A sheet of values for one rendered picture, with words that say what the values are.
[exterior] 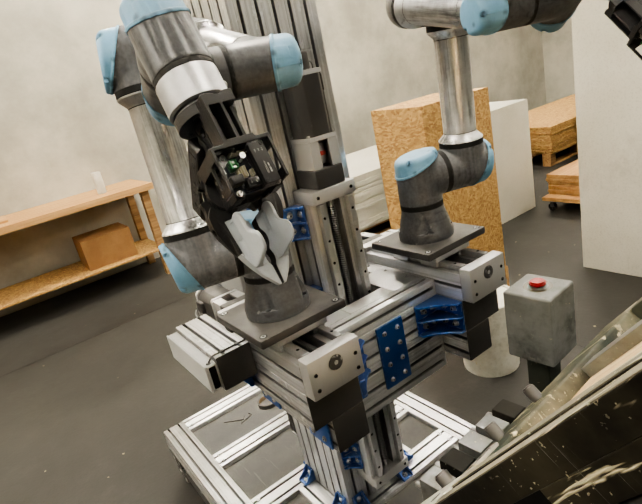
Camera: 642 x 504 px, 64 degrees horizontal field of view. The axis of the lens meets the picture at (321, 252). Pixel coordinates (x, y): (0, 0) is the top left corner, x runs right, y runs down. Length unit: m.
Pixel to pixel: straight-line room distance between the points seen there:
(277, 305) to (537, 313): 0.61
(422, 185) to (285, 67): 0.70
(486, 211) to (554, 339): 1.89
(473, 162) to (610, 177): 2.08
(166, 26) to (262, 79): 0.17
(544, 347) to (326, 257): 0.57
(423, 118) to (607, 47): 1.10
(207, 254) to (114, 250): 4.13
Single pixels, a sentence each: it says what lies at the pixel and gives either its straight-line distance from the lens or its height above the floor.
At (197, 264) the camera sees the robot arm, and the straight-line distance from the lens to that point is 1.06.
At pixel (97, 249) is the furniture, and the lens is 5.14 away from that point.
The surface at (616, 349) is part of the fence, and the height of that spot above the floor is 0.97.
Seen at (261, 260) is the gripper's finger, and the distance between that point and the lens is 0.56.
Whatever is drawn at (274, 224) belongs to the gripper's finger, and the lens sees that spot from 0.58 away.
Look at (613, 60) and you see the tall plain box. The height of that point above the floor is 1.25.
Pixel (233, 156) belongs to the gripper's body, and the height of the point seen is 1.46.
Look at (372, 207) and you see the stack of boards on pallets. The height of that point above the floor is 0.31.
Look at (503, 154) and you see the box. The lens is 4.57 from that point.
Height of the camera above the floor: 1.52
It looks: 19 degrees down
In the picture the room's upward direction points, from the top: 13 degrees counter-clockwise
